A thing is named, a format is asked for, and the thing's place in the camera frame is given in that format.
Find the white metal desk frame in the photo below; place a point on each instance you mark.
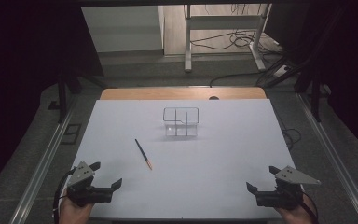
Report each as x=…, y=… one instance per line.
x=223, y=22

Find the black metal stand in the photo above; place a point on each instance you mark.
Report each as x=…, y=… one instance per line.
x=315, y=93
x=62, y=96

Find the dark pencil with orange tip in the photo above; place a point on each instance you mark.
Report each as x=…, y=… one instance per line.
x=143, y=153

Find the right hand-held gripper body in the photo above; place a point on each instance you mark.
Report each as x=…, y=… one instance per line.
x=292, y=176

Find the dark floor socket plate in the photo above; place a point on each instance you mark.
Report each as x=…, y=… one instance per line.
x=71, y=133

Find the clear acrylic organizer box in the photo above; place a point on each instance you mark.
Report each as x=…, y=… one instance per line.
x=181, y=123

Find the person's right hand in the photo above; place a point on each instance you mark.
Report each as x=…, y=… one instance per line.
x=295, y=216

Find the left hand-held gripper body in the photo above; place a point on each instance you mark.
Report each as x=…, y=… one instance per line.
x=80, y=176

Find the wooden table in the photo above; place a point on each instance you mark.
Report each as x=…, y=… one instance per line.
x=167, y=93

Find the grey metal floor rail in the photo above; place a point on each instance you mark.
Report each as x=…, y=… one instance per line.
x=332, y=149
x=43, y=168

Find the white table mat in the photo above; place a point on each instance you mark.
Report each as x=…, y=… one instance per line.
x=199, y=174

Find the person's left hand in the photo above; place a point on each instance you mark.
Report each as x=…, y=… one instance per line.
x=73, y=213

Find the white cabinet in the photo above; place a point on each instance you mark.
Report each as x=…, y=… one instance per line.
x=124, y=28

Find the white power strip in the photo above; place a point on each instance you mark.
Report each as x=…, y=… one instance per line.
x=281, y=71

